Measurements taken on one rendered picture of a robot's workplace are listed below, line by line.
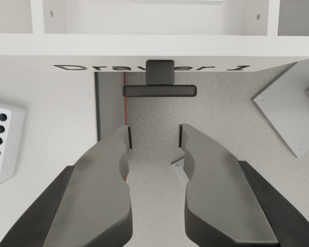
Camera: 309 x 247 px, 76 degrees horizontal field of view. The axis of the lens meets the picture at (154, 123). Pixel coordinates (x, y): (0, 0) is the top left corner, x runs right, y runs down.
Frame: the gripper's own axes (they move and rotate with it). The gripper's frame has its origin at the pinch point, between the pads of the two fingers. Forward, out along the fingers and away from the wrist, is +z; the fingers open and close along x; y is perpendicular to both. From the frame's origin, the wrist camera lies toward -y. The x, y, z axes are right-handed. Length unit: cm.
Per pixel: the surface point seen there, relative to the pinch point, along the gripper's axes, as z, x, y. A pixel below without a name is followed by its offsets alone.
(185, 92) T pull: 7.2, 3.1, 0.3
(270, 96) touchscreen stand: 91, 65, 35
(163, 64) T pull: 8.2, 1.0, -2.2
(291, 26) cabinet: 45, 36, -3
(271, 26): 11.6, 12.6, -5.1
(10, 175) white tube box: 14.6, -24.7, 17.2
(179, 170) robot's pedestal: 75, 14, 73
